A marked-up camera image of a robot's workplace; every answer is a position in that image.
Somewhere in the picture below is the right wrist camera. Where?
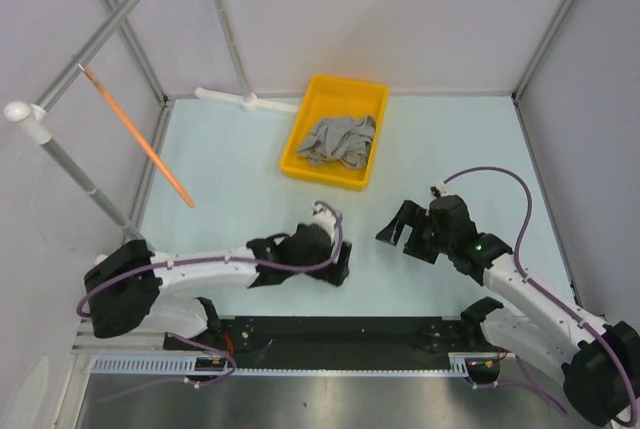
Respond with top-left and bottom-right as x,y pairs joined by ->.
430,181 -> 456,199

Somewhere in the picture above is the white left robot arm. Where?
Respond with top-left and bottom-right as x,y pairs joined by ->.
76,223 -> 352,349

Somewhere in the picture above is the white slotted cable duct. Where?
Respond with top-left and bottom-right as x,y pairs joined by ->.
91,354 -> 469,378

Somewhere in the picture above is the yellow plastic tray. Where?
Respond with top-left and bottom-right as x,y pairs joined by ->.
280,75 -> 390,191

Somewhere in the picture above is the orange wire hanger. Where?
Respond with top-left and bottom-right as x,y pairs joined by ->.
75,61 -> 195,209

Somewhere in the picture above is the aluminium frame rail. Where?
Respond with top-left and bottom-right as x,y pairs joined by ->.
72,328 -> 171,356

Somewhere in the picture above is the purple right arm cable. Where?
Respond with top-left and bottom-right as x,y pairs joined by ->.
442,166 -> 640,425

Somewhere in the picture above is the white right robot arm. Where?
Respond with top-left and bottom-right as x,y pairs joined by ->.
376,195 -> 639,427

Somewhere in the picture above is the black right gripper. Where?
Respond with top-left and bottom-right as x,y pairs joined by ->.
375,200 -> 454,265

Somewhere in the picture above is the white clothes rack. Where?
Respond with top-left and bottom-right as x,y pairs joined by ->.
2,0 -> 301,286

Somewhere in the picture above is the grey tank top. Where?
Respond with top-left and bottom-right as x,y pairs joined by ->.
296,116 -> 376,170

